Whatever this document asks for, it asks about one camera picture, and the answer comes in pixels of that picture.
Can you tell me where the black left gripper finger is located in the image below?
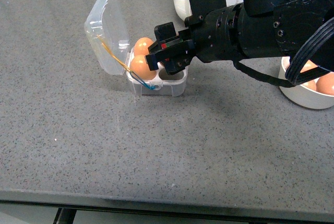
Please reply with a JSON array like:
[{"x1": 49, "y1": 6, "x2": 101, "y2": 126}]
[{"x1": 148, "y1": 22, "x2": 178, "y2": 53}]

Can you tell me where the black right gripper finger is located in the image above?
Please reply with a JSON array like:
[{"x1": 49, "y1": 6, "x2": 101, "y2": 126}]
[{"x1": 145, "y1": 39, "x2": 196, "y2": 75}]

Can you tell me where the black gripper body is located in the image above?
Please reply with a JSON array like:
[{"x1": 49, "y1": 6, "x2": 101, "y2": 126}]
[{"x1": 179, "y1": 3, "x2": 244, "y2": 63}]

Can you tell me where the brown egg back left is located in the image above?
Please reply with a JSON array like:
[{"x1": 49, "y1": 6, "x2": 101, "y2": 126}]
[{"x1": 134, "y1": 37, "x2": 154, "y2": 56}]

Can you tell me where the brown egg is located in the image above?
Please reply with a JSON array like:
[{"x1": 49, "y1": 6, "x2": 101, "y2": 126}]
[
  {"x1": 134, "y1": 37, "x2": 154, "y2": 56},
  {"x1": 130, "y1": 54, "x2": 157, "y2": 80}
]

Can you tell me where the brown egg front left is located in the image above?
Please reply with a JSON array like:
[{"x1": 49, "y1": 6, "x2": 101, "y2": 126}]
[{"x1": 130, "y1": 54, "x2": 157, "y2": 80}]

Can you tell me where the clear plastic egg box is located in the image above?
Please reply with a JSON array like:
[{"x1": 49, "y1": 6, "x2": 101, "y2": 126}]
[{"x1": 85, "y1": 0, "x2": 187, "y2": 97}]

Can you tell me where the brown egg bowl back left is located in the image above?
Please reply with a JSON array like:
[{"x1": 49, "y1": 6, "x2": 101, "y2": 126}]
[{"x1": 301, "y1": 60, "x2": 317, "y2": 73}]

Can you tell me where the brown egg bowl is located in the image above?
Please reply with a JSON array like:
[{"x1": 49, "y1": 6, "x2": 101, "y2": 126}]
[
  {"x1": 316, "y1": 72, "x2": 334, "y2": 96},
  {"x1": 301, "y1": 60, "x2": 317, "y2": 73},
  {"x1": 302, "y1": 80, "x2": 317, "y2": 91}
]

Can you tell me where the brown egg bowl front left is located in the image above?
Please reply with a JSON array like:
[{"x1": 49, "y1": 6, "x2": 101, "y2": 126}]
[{"x1": 302, "y1": 80, "x2": 317, "y2": 91}]

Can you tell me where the brown egg bowl right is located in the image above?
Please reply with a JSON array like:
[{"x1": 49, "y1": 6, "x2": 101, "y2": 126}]
[{"x1": 316, "y1": 72, "x2": 334, "y2": 96}]

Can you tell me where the yellow blue rubber band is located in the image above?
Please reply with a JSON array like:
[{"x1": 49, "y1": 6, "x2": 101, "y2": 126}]
[{"x1": 97, "y1": 36, "x2": 157, "y2": 90}]

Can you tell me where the white round bowl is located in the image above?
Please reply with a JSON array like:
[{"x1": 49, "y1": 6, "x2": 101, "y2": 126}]
[{"x1": 278, "y1": 57, "x2": 333, "y2": 109}]

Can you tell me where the black ribbed cable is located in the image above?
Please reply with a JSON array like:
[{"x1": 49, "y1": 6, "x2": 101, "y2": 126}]
[{"x1": 233, "y1": 16, "x2": 334, "y2": 88}]

